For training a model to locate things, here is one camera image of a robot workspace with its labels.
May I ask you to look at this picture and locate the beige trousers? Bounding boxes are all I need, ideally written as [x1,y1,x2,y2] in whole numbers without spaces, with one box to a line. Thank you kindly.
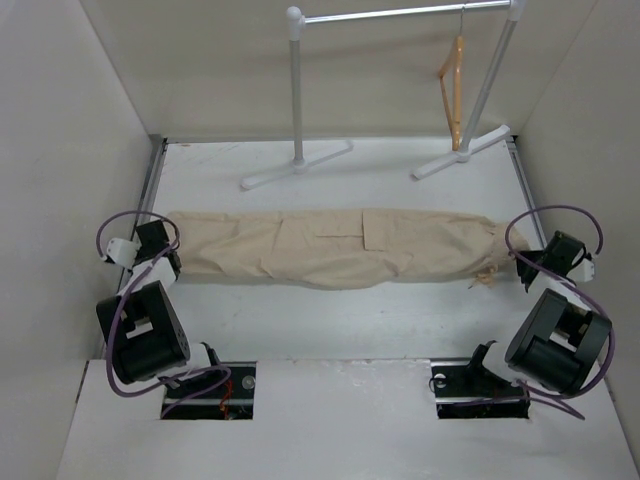
[168,208,529,289]

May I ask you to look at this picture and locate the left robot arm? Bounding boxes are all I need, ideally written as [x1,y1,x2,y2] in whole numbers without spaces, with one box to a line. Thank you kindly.
[96,214,230,399]

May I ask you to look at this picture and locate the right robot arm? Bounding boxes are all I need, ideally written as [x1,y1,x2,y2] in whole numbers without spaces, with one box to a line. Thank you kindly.
[504,231,613,398]

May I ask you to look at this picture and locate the wooden clothes hanger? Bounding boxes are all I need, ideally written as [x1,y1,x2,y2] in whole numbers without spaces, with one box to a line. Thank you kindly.
[438,3,467,151]

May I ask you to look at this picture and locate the white clothes rack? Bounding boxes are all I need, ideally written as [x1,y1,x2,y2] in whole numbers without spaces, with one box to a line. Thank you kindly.
[239,1,526,191]

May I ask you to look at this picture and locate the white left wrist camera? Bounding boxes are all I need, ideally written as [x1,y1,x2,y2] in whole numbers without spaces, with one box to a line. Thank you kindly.
[101,238,141,269]

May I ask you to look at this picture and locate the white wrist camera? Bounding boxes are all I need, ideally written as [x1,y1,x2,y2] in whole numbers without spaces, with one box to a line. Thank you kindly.
[101,238,141,269]
[568,254,596,283]

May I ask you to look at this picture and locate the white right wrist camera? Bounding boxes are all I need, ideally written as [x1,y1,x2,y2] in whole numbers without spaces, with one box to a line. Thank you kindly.
[568,254,596,283]

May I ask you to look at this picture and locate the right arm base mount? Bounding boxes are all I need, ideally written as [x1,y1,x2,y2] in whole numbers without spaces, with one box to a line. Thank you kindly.
[428,358,530,420]

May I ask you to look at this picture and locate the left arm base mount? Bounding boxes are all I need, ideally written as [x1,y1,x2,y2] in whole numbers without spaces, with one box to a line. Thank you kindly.
[160,362,257,421]

